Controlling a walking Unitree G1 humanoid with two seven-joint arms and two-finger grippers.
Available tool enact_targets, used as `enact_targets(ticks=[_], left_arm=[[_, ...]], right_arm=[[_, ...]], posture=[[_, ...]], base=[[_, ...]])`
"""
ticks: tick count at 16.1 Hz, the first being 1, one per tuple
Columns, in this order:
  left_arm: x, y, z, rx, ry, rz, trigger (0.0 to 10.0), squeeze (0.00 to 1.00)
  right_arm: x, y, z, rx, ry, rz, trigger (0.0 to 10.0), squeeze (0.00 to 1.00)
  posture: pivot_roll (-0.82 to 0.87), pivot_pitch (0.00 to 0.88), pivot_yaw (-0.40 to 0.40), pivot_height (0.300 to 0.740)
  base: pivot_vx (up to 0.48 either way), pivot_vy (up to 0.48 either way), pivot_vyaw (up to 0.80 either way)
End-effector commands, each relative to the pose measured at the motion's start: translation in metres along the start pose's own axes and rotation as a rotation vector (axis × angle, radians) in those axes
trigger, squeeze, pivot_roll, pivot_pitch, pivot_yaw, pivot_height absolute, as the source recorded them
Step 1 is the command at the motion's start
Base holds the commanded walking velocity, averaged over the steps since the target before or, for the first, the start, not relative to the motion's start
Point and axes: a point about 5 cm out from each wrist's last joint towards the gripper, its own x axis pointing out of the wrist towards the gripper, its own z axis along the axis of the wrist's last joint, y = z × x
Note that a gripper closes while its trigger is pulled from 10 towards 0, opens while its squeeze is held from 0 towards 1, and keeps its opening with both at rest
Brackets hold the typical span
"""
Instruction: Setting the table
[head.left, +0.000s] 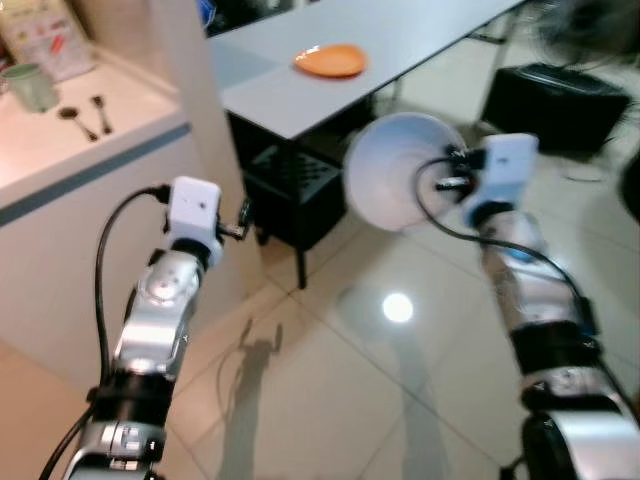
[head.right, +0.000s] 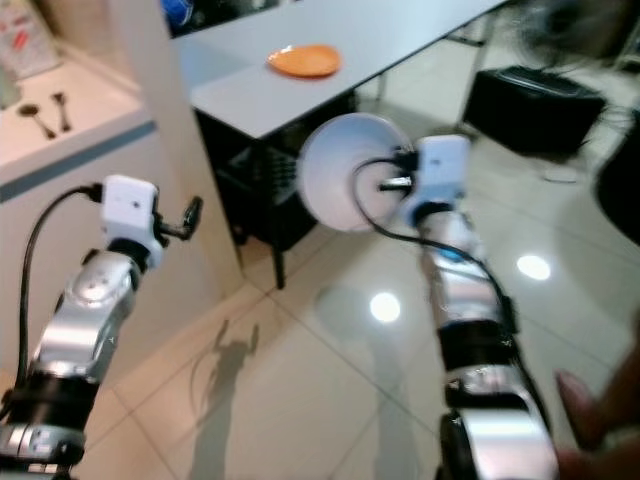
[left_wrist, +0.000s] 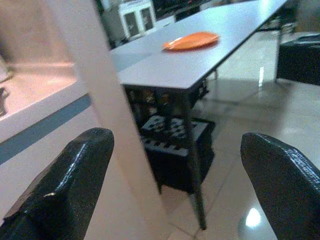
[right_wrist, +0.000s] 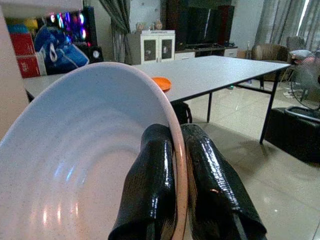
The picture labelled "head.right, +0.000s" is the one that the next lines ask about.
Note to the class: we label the person's hand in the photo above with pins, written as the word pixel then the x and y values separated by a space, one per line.
pixel 605 420

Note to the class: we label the grey dining table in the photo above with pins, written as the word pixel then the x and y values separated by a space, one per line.
pixel 360 30

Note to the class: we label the white floor disc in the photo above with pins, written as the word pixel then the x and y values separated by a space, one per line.
pixel 560 174

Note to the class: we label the blue object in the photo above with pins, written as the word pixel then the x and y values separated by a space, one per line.
pixel 177 12

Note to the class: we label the black plastic crate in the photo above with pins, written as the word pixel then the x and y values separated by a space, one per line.
pixel 250 190

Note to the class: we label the white bowl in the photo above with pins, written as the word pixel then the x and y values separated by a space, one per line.
pixel 345 170

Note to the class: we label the black box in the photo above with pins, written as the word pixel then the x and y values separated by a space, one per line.
pixel 530 110

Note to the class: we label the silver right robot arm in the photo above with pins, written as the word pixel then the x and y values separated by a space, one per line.
pixel 470 290

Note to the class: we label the orange plate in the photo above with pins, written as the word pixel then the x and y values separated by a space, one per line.
pixel 305 60

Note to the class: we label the pale green mug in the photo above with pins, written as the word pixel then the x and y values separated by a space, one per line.
pixel 8 90

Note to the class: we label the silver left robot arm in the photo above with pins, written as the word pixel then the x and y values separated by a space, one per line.
pixel 90 300

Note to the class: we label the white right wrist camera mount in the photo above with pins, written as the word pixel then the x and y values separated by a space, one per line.
pixel 445 165

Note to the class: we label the colourful printed carton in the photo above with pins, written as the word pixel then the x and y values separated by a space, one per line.
pixel 25 40

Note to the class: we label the dark metal fork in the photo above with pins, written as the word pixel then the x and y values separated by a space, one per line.
pixel 59 100

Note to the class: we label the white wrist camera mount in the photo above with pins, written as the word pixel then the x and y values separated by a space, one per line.
pixel 130 210
pixel 445 165

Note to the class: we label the dark metal spoon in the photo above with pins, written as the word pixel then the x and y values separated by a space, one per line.
pixel 28 111

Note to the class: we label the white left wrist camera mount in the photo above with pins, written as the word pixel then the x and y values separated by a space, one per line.
pixel 130 210

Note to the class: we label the black rounded object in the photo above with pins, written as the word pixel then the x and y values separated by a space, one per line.
pixel 622 185

